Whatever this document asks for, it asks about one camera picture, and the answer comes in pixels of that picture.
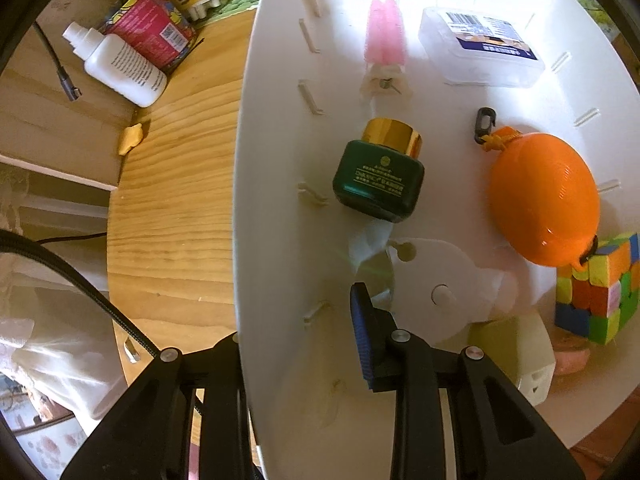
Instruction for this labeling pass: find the orange oval case with carabiner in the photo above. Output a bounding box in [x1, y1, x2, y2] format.
[473, 107, 601, 267]

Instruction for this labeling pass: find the wooden shelf board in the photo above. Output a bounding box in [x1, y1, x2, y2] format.
[0, 5, 151, 191]

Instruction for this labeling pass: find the clear plastic box with label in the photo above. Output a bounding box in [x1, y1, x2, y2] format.
[418, 6, 546, 89]

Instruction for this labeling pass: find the white cube charger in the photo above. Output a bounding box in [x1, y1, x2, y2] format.
[467, 312, 557, 407]

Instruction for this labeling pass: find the pink foam hair roller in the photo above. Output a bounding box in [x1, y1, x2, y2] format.
[360, 0, 416, 106]

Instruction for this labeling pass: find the colourful puzzle cube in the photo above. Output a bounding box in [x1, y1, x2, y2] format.
[554, 232, 640, 346]

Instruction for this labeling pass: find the dark green bottle gold cap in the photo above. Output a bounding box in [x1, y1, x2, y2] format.
[332, 117, 426, 223]

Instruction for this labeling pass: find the red patterned can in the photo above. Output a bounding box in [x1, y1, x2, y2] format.
[97, 0, 198, 73]

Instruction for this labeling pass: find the grey cable plug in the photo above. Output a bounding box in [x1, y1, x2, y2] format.
[34, 22, 83, 102]

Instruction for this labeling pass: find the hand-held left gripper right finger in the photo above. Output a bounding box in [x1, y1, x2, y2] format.
[349, 281, 586, 480]

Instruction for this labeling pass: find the black braided cable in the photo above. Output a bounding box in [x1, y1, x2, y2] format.
[0, 230, 168, 361]

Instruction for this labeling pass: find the thin black cable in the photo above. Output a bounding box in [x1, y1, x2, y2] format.
[37, 232, 108, 246]

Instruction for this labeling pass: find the small yellow scrap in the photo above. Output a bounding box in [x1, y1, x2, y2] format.
[117, 122, 144, 157]

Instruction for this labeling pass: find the white plastic bottle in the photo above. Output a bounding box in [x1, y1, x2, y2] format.
[62, 21, 168, 108]

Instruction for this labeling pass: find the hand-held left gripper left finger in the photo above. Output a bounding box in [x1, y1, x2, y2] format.
[60, 331, 251, 480]

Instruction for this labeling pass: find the white plastic basket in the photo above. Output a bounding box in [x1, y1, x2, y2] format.
[232, 0, 640, 480]

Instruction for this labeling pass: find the pink round eraser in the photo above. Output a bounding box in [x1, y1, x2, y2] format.
[552, 332, 592, 376]

